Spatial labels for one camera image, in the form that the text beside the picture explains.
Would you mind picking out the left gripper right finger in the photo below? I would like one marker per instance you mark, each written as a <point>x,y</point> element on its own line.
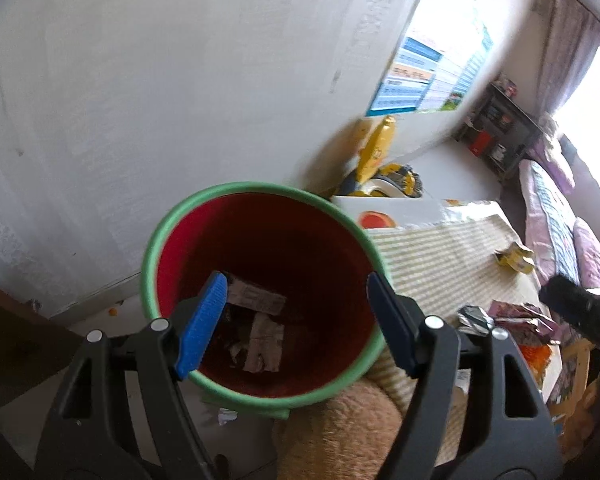
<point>476,412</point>

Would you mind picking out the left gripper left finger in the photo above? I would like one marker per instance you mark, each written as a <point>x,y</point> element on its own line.
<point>119,412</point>

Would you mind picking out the pink plastic wrapper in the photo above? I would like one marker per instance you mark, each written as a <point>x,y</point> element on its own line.
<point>528,324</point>

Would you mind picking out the orange snack bag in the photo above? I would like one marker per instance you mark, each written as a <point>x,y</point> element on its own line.
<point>536,357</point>

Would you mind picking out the printed wrapper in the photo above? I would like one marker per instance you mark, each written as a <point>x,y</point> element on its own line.
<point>475,321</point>

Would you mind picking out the yellow medicine box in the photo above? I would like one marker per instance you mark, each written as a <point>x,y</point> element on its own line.
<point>516,257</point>

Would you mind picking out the tan plush cushion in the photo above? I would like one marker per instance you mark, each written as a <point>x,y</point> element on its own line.
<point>345,437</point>

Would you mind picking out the green checkered table cloth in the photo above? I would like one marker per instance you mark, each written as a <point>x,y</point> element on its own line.
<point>443,267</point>

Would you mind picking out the folded purple blanket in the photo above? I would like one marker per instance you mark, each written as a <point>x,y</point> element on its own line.
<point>547,151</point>

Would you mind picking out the red bin with green rim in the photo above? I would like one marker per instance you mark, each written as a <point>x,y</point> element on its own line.
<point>297,252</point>

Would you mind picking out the dark bedside shelf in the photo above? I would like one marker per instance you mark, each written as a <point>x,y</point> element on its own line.
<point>512,129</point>

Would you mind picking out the red canister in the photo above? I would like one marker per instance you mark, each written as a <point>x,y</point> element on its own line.
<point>481,142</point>

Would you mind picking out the yellow toy truck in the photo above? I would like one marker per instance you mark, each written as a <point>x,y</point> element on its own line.
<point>391,180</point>

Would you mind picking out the yellow duck toy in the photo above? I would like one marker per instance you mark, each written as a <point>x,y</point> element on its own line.
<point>371,155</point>

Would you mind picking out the purple curtain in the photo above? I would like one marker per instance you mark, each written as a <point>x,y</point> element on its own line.
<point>571,44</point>

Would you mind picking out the wooden chair frame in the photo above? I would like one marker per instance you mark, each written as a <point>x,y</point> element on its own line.
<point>572,380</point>

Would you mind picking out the white chart wall poster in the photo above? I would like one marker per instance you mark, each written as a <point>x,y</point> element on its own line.
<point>444,79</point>

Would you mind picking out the green chart wall poster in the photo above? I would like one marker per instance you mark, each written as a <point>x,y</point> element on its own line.
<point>469,72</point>

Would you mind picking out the blue pinyin wall poster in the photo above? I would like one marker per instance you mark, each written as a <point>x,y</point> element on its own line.
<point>407,79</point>

